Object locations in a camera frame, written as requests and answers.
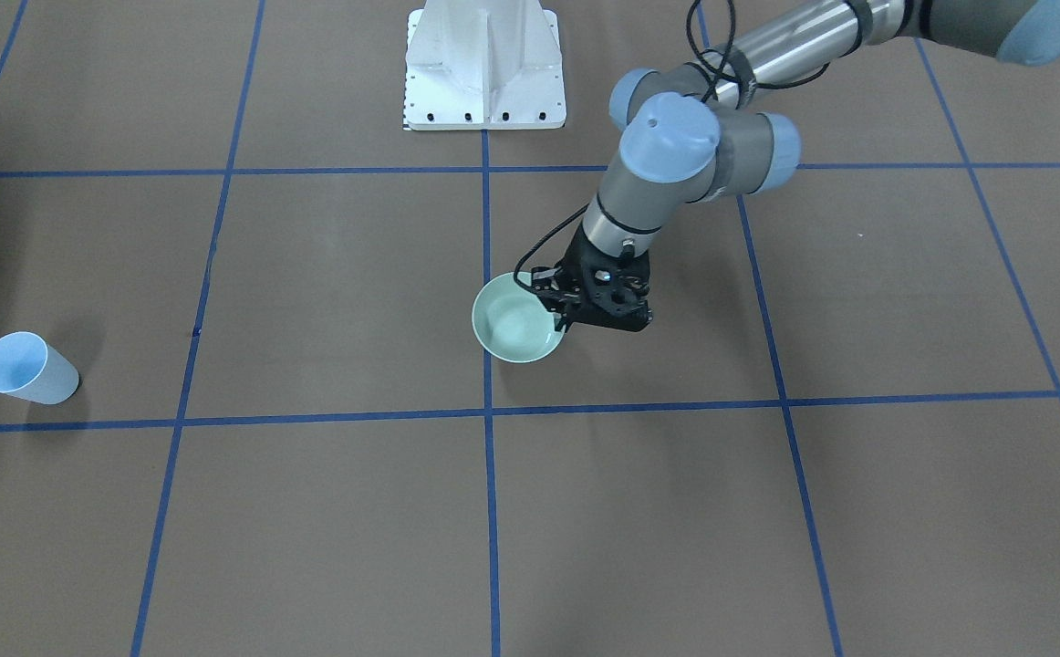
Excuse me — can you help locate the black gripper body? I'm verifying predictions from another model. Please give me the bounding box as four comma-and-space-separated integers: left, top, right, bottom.
530, 228, 652, 332

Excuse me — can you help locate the mint green bowl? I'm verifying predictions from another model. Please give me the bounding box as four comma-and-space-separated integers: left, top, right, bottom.
471, 273, 565, 363

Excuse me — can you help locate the light blue plastic cup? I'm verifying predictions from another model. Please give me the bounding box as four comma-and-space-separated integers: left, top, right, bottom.
0, 331, 80, 406

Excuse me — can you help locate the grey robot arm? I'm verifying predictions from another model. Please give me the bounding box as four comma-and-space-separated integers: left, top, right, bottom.
514, 1, 1060, 337

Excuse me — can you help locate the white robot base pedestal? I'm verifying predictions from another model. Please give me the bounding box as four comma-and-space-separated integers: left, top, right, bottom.
402, 1, 567, 130

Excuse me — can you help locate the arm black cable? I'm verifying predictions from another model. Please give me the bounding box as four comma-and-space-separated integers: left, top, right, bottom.
514, 0, 834, 295

